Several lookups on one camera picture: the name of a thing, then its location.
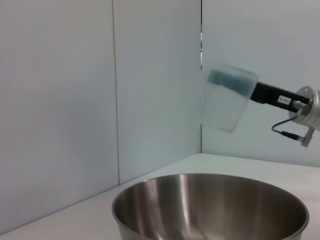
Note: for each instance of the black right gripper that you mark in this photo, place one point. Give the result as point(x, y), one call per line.
point(270, 96)

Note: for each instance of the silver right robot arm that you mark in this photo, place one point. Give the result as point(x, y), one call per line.
point(310, 112)

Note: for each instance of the large stainless steel bowl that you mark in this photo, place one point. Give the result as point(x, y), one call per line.
point(200, 205)

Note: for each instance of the clear plastic measuring cup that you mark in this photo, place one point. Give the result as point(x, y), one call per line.
point(222, 107)

